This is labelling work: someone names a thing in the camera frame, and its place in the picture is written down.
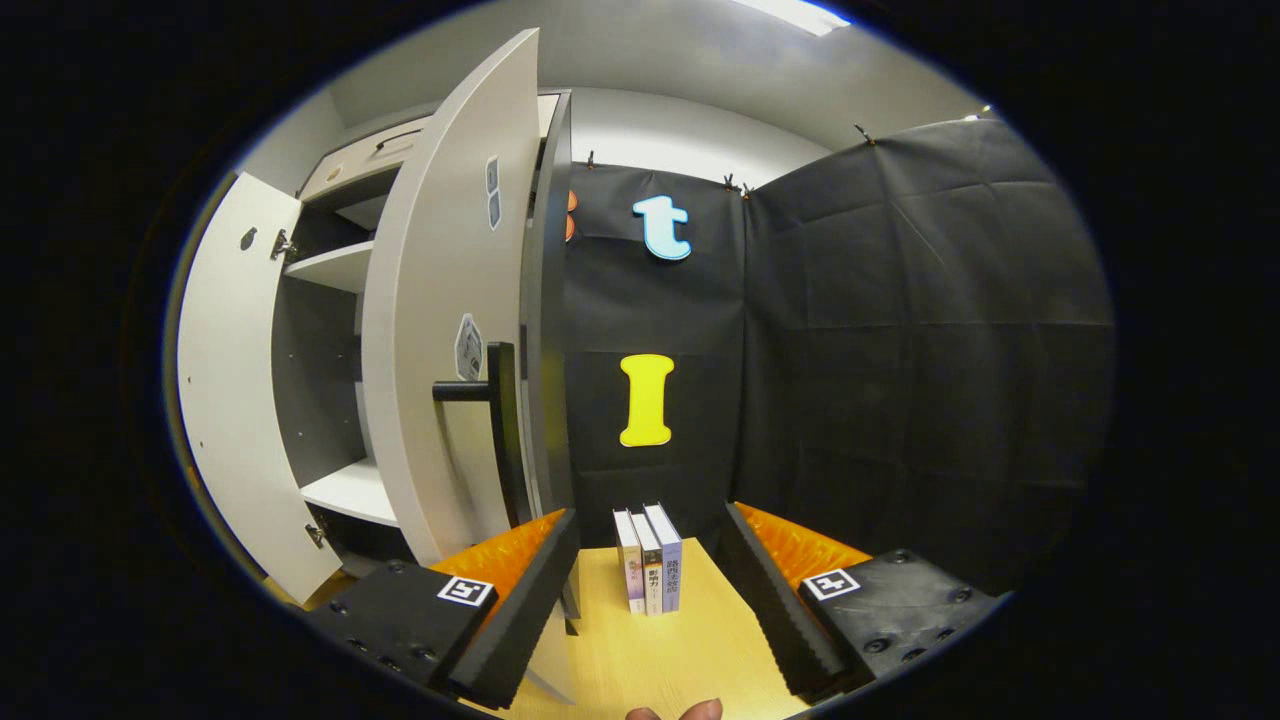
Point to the white and pink book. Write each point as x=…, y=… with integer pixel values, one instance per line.
x=630, y=565

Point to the white cabinet drawer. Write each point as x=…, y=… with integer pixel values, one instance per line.
x=360, y=160

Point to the long ceiling light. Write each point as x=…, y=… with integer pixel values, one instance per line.
x=795, y=15

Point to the white cabinet door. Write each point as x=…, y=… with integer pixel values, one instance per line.
x=430, y=300
x=235, y=400

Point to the blue book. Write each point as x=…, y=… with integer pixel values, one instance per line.
x=668, y=560

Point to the grey book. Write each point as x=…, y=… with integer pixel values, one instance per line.
x=650, y=570

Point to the black backdrop cloth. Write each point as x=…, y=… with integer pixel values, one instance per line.
x=900, y=350

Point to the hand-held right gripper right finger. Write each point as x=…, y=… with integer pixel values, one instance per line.
x=770, y=595

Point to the grey and white cabinet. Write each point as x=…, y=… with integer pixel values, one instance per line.
x=335, y=265

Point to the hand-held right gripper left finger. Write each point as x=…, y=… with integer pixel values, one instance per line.
x=520, y=595

